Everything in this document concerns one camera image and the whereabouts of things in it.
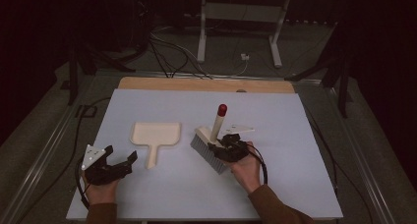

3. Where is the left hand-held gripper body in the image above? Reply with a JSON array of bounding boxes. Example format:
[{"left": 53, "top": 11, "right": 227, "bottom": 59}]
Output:
[{"left": 81, "top": 144, "right": 132, "bottom": 187}]

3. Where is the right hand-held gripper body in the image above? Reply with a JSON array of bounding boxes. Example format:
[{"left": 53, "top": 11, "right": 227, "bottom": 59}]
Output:
[{"left": 218, "top": 125, "right": 256, "bottom": 163}]

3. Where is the cream brush with red cap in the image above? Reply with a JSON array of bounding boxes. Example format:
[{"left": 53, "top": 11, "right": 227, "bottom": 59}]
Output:
[{"left": 190, "top": 103, "right": 230, "bottom": 175}]

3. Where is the cream plastic dustpan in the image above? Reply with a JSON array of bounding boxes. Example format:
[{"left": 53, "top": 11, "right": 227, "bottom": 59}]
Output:
[{"left": 129, "top": 121, "right": 182, "bottom": 170}]

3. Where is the person's left hand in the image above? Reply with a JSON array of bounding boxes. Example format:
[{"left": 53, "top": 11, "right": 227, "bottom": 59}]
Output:
[{"left": 82, "top": 172, "right": 120, "bottom": 206}]

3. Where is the person's right hand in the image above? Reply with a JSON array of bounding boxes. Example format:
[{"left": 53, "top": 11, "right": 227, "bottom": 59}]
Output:
[{"left": 225, "top": 140, "right": 264, "bottom": 195}]

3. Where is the white table cover sheet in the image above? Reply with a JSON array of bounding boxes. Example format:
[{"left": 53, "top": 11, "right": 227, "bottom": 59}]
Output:
[{"left": 65, "top": 87, "right": 344, "bottom": 221}]

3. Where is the black tripod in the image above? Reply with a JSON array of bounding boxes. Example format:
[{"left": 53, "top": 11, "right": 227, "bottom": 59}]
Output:
[
  {"left": 60, "top": 36, "right": 137, "bottom": 106},
  {"left": 284, "top": 21, "right": 354, "bottom": 119}
]

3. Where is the white metal stand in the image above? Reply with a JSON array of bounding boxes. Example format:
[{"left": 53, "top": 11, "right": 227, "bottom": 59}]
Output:
[{"left": 196, "top": 0, "right": 293, "bottom": 69}]

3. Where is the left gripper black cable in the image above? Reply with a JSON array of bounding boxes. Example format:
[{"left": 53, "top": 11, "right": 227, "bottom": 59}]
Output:
[{"left": 74, "top": 156, "right": 91, "bottom": 210}]

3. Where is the long black floor cable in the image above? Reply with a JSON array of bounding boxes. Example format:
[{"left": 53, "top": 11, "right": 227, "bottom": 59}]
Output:
[
  {"left": 16, "top": 96, "right": 112, "bottom": 223},
  {"left": 303, "top": 105, "right": 375, "bottom": 224}
]

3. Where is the metal floor rail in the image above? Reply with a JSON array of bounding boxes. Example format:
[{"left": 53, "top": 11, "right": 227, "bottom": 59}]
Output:
[
  {"left": 323, "top": 83, "right": 397, "bottom": 224},
  {"left": 0, "top": 74, "right": 99, "bottom": 224}
]

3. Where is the white floor cable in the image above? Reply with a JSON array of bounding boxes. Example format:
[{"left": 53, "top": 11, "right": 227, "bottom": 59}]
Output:
[{"left": 209, "top": 58, "right": 249, "bottom": 79}]

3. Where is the grey floor cable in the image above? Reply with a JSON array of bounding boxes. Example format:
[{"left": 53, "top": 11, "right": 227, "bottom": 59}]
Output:
[{"left": 150, "top": 31, "right": 214, "bottom": 80}]

